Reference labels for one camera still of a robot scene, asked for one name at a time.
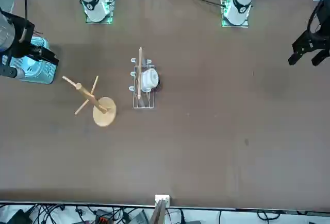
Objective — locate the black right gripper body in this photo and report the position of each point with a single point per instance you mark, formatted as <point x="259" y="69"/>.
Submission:
<point x="24" y="38"/>

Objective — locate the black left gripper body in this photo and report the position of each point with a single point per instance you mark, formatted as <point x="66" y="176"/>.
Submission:
<point x="324" y="15"/>

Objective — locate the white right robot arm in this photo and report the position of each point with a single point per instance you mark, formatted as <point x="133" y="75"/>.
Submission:
<point x="94" y="5"/>

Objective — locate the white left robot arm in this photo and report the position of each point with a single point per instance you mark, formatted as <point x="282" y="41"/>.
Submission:
<point x="241" y="2"/>

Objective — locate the blue plastic slotted basket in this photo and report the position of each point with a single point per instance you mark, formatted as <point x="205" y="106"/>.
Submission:
<point x="45" y="77"/>

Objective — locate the wooden cup rack tree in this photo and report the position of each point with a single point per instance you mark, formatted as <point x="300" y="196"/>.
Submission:
<point x="104" y="116"/>

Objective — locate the white ceramic cup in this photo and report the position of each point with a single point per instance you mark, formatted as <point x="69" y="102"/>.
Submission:
<point x="149" y="78"/>

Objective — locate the black box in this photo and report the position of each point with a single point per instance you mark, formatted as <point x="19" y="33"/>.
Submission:
<point x="19" y="217"/>

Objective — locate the black and red power strip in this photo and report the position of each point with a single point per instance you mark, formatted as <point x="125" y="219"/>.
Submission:
<point x="103" y="219"/>

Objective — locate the grey power adapter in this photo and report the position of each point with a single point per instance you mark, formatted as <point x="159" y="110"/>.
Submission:
<point x="139" y="217"/>

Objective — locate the white post bracket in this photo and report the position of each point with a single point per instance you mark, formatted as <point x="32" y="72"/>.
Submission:
<point x="162" y="197"/>

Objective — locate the aluminium camera post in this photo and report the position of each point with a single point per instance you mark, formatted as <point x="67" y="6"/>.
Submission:
<point x="158" y="213"/>

